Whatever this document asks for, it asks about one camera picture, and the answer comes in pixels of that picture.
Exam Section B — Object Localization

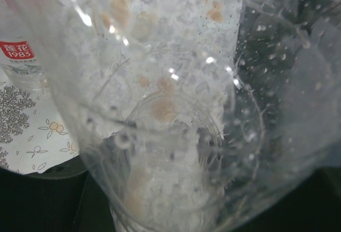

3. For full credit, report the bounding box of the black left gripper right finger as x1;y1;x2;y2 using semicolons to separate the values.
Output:
235;159;340;232

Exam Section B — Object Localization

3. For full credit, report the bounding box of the clear Pocari Sweat bottle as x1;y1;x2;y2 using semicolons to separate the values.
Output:
23;0;341;232

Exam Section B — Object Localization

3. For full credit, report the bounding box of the clear red-label water bottle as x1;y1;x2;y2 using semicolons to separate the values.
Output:
1;0;47;91

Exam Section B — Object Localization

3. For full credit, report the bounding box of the floral patterned table mat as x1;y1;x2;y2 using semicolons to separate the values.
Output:
1;72;79;174

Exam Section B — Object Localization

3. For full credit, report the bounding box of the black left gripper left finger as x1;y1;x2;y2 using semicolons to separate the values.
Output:
1;157;115;231

